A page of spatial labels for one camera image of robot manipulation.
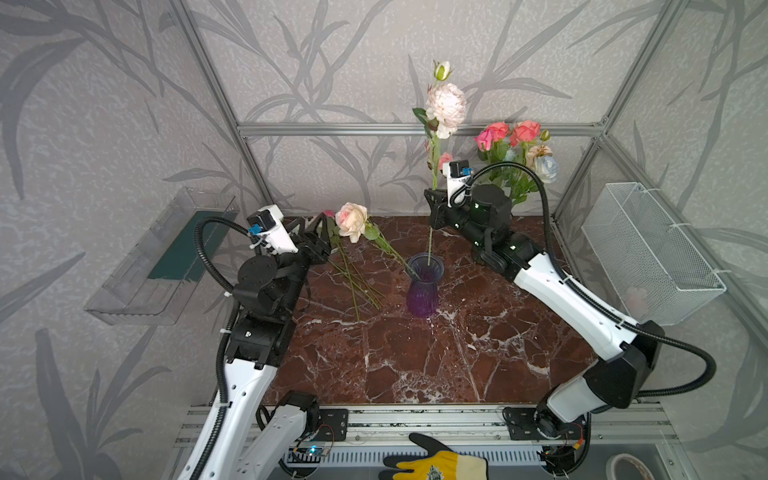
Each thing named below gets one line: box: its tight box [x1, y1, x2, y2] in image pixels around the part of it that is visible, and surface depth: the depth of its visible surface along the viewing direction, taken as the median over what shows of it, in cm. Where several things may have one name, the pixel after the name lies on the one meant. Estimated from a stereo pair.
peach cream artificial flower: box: [526, 144, 553, 169], surface depth 88 cm
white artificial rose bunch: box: [328, 202, 387, 322], surface depth 71 cm
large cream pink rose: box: [335, 202, 368, 243], surface depth 64 cm
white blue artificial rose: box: [534, 155, 559, 184], surface depth 79 cm
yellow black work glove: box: [378, 433, 489, 480], surface depth 68 cm
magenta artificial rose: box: [474, 122, 503, 152], surface depth 82 cm
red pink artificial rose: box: [510, 120, 541, 163], surface depth 82 cm
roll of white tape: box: [606, 453, 655, 480], surface depth 69 cm
